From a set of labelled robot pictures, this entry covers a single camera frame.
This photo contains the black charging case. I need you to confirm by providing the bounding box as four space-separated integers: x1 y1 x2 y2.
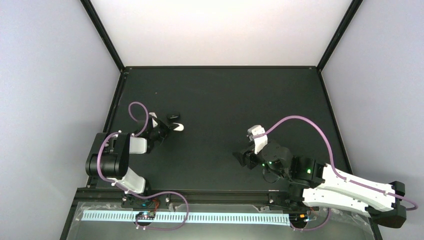
166 112 181 121

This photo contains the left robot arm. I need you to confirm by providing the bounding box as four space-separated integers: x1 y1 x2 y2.
85 115 184 195

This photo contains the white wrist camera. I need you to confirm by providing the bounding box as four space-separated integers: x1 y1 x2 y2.
147 112 158 130
247 125 268 155

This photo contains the white charging case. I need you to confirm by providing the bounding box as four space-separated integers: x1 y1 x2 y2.
169 122 185 132

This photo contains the right circuit board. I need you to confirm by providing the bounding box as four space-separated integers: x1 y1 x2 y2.
289 214 317 223

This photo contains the circuit board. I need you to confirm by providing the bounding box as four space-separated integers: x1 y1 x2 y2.
135 211 156 222
289 214 317 223

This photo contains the light blue cable duct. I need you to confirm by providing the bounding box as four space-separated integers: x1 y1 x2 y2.
79 210 290 226

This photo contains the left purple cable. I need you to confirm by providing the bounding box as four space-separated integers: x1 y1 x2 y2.
96 101 150 195

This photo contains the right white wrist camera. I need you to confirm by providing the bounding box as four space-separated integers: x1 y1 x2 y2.
247 125 268 155

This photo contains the left circuit board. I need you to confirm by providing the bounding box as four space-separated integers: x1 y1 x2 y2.
135 211 156 222

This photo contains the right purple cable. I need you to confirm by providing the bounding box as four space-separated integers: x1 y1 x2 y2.
255 115 419 212

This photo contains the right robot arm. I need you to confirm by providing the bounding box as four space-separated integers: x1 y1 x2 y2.
233 142 407 229

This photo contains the purple cable loop front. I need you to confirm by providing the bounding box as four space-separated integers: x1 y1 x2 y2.
127 191 190 232

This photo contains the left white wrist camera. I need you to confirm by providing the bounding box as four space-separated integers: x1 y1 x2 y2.
147 112 158 130

